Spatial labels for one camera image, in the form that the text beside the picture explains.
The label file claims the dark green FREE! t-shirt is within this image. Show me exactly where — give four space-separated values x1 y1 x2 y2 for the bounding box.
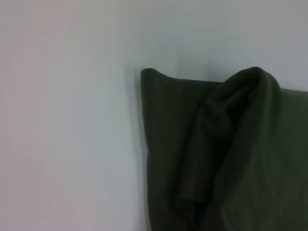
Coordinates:
140 66 308 231

